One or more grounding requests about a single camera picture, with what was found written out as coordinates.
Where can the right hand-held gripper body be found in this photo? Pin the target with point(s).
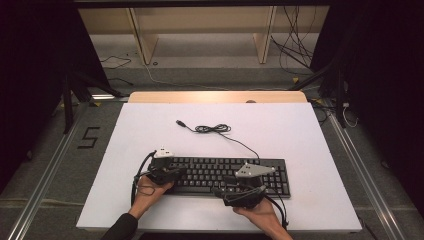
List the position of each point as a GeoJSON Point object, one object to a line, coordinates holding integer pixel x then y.
{"type": "Point", "coordinates": [246, 196]}

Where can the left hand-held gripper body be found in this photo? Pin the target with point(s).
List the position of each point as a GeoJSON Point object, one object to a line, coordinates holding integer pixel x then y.
{"type": "Point", "coordinates": [161, 171]}

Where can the black computer keyboard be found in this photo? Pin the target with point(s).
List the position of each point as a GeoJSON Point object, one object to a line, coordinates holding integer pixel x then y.
{"type": "Point", "coordinates": [213, 173]}

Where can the person's right hand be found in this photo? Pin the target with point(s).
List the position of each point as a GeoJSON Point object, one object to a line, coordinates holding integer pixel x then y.
{"type": "Point", "coordinates": [260, 215]}

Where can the person's left hand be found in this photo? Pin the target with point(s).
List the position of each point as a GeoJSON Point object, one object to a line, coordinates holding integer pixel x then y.
{"type": "Point", "coordinates": [148, 195]}

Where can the white table board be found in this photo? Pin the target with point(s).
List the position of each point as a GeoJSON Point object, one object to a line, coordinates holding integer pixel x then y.
{"type": "Point", "coordinates": [213, 143]}

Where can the wooden table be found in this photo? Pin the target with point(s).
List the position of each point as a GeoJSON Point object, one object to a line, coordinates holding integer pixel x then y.
{"type": "Point", "coordinates": [213, 96]}

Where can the short silver metal bar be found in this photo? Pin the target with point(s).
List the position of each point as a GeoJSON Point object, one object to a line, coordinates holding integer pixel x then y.
{"type": "Point", "coordinates": [110, 97]}

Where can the yellow tape marker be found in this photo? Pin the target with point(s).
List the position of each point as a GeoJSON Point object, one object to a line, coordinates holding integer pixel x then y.
{"type": "Point", "coordinates": [295, 80]}
{"type": "Point", "coordinates": [97, 104]}

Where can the black metal stand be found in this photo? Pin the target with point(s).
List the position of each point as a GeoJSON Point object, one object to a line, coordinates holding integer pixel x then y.
{"type": "Point", "coordinates": [68, 103]}
{"type": "Point", "coordinates": [339, 100]}

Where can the wooden shelf unit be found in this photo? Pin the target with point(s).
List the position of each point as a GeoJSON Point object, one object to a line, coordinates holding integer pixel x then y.
{"type": "Point", "coordinates": [200, 20]}

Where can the metal floor rail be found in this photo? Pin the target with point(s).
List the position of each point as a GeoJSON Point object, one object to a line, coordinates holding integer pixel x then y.
{"type": "Point", "coordinates": [43, 180]}
{"type": "Point", "coordinates": [363, 176]}

